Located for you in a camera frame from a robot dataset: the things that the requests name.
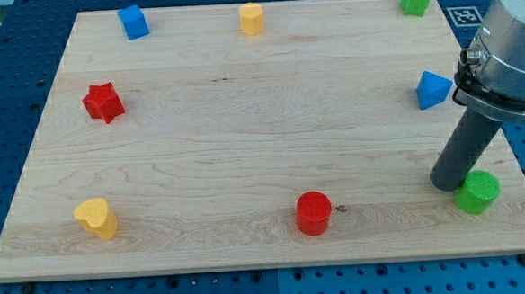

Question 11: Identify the white fiducial marker tag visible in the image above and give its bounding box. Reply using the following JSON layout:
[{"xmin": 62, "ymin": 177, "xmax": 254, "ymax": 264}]
[{"xmin": 447, "ymin": 5, "xmax": 483, "ymax": 28}]

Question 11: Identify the red star block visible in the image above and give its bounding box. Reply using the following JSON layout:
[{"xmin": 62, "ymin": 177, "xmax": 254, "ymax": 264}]
[{"xmin": 82, "ymin": 82, "xmax": 126, "ymax": 124}]

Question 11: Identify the yellow hexagon block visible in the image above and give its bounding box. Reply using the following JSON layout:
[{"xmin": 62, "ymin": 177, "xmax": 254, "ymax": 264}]
[{"xmin": 239, "ymin": 3, "xmax": 264, "ymax": 36}]

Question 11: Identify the blue triangle block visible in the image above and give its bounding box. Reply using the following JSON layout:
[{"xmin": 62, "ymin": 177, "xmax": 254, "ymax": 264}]
[{"xmin": 416, "ymin": 71, "xmax": 452, "ymax": 110}]

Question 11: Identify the red cylinder block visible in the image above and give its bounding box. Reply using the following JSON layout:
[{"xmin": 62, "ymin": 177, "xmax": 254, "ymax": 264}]
[{"xmin": 296, "ymin": 191, "xmax": 333, "ymax": 236}]

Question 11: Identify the green cylinder block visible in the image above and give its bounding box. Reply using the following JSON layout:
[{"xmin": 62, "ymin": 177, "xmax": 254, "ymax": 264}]
[{"xmin": 453, "ymin": 170, "xmax": 501, "ymax": 215}]

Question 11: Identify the blue cube block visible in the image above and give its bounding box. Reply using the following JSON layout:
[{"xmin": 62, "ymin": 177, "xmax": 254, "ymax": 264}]
[{"xmin": 117, "ymin": 5, "xmax": 149, "ymax": 40}]

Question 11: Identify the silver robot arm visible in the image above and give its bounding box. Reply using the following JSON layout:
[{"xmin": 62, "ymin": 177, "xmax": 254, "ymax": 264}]
[{"xmin": 454, "ymin": 0, "xmax": 525, "ymax": 132}]

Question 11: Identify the yellow heart block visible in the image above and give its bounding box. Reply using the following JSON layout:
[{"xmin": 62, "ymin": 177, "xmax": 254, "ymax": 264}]
[{"xmin": 73, "ymin": 198, "xmax": 119, "ymax": 240}]

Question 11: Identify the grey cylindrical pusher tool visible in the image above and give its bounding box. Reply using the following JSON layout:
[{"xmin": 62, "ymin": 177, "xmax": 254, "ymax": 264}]
[{"xmin": 430, "ymin": 108, "xmax": 502, "ymax": 192}]

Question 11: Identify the wooden board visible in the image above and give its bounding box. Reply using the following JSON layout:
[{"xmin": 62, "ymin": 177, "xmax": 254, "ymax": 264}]
[{"xmin": 0, "ymin": 0, "xmax": 525, "ymax": 283}]

